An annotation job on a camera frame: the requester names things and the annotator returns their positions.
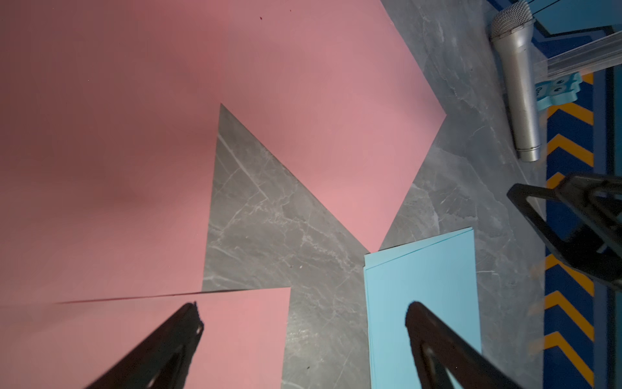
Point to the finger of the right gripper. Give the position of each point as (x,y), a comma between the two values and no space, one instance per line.
(587,236)

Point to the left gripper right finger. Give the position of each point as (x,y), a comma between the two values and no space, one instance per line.
(442,356)

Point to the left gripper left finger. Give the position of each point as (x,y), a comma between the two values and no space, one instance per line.
(163,359)

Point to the light blue paper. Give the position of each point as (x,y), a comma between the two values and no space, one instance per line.
(439,272)

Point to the pink paper small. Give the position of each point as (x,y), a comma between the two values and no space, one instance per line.
(332,91)

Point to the small teal block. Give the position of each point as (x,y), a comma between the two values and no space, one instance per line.
(559,91)

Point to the silver microphone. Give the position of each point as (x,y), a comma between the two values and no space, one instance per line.
(511,34)

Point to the right aluminium corner post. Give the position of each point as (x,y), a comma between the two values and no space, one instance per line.
(592,57)

